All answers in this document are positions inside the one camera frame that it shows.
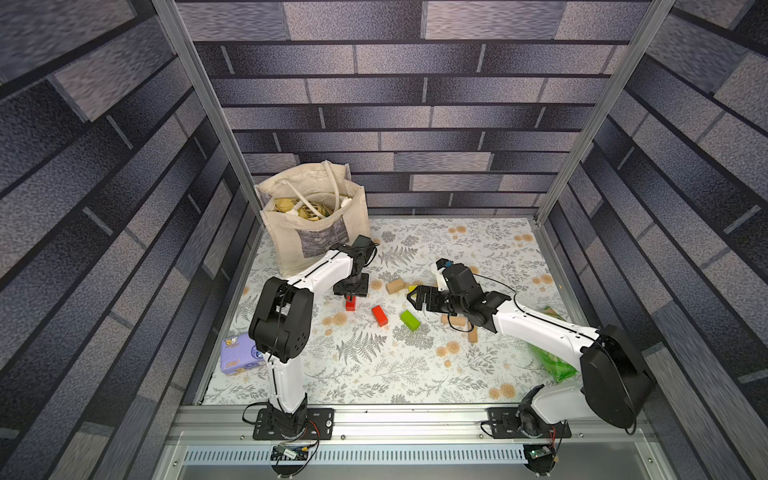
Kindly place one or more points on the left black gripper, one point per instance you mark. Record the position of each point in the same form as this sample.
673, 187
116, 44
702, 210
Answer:
342, 289

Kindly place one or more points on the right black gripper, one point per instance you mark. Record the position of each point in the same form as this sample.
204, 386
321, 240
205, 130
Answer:
433, 298

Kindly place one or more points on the red block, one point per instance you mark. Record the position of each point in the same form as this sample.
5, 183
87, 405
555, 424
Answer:
380, 316
350, 303

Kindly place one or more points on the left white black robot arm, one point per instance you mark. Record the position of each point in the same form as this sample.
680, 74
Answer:
281, 327

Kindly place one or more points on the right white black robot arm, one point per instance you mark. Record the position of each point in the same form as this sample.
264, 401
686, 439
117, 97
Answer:
613, 383

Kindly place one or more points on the natural wood block left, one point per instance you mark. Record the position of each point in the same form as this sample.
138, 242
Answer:
395, 286

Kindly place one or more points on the green block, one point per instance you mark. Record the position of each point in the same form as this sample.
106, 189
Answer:
410, 320

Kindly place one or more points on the natural wood block lower flat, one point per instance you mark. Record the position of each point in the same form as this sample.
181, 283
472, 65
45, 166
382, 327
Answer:
456, 321

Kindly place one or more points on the natural wood block lower upright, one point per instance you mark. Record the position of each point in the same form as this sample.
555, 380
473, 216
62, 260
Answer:
473, 335

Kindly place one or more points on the beige canvas tote bag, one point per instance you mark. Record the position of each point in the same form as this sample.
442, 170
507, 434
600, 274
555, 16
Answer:
309, 208

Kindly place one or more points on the purple tissue pack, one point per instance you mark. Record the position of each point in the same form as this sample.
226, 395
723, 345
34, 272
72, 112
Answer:
238, 354

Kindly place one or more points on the green chips bag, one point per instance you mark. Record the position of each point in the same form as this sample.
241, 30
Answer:
555, 366

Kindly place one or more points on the left circuit board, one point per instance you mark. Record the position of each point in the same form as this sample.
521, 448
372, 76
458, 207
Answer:
288, 453

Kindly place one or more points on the circuit board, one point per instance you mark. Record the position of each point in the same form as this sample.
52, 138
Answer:
540, 453
288, 453

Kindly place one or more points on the right circuit board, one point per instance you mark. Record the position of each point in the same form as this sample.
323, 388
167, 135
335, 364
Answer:
540, 453

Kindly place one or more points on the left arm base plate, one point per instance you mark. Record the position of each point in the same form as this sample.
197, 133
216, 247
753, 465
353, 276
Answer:
308, 424

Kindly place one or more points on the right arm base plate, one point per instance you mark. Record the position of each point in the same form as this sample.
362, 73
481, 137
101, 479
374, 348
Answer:
508, 423

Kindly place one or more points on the aluminium front rail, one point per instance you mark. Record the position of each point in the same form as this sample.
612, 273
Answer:
443, 441

